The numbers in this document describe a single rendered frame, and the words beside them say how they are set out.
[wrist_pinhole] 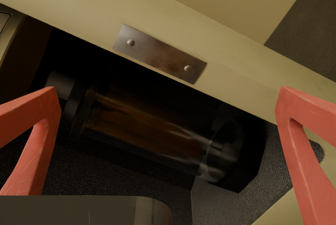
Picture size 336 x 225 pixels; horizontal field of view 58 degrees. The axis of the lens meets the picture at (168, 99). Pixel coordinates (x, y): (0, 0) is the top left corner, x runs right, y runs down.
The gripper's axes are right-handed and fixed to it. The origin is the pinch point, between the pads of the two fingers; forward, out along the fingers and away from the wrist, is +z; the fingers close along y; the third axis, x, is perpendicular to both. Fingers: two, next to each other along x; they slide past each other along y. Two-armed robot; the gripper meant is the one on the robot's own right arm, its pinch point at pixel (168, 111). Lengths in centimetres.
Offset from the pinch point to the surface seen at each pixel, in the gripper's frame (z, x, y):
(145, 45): 11.0, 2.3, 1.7
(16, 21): 16.5, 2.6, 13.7
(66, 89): 18.9, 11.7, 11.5
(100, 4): 11.5, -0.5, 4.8
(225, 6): 54, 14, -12
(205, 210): 17.1, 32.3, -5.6
